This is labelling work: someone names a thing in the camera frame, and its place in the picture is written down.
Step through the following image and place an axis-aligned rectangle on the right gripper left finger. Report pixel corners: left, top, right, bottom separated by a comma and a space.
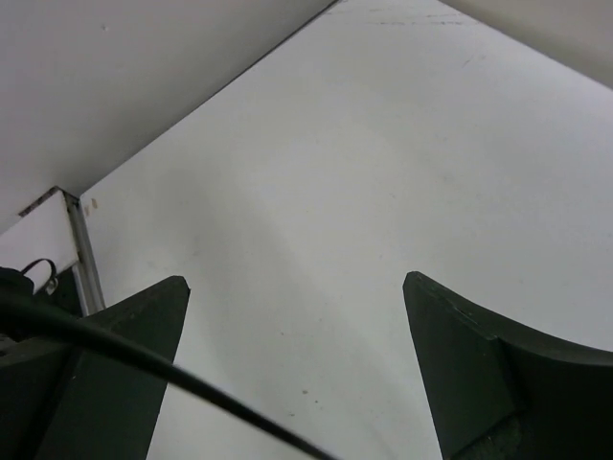
1, 276, 190, 459

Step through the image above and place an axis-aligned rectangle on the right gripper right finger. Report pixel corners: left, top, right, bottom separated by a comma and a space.
403, 271, 612, 459

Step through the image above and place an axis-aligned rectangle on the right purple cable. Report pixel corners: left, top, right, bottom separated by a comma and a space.
0, 299, 336, 460

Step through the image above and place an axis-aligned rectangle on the aluminium frame rail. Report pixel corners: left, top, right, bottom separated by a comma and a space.
63, 192, 105, 316

